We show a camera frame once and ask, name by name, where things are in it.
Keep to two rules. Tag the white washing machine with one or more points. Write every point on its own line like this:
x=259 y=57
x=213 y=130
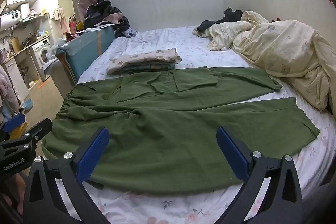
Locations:
x=39 y=56

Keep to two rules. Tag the camouflage folded pants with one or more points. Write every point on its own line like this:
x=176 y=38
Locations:
x=152 y=68

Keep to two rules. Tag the hanging pink towel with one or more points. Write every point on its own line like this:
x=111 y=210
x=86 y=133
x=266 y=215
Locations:
x=61 y=20

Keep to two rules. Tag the pile of dark clothes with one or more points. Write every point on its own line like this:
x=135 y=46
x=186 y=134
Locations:
x=107 y=15

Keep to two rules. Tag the white counter cabinet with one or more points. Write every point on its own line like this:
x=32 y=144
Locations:
x=15 y=79

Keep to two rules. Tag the black clothing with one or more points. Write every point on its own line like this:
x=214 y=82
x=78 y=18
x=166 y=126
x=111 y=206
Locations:
x=231 y=15

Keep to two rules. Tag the cream bear-print quilt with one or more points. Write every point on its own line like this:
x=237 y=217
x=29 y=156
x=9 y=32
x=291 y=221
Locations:
x=283 y=48

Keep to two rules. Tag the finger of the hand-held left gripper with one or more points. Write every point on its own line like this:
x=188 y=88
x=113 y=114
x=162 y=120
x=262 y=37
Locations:
x=14 y=122
x=39 y=129

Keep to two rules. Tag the green pants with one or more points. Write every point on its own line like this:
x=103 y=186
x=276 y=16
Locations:
x=170 y=129

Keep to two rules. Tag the pink quilted jacket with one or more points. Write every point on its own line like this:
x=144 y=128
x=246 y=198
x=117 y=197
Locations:
x=6 y=92

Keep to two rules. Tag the white water heater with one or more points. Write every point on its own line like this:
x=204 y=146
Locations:
x=9 y=19

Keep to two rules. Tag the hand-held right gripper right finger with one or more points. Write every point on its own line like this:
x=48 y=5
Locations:
x=233 y=154

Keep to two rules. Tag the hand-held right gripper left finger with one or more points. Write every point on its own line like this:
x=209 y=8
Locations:
x=93 y=154

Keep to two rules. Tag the floral bed sheet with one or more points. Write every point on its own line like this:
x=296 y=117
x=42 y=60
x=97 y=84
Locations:
x=183 y=41

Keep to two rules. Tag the blue basin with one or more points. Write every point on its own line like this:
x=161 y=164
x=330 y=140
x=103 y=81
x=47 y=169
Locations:
x=27 y=104

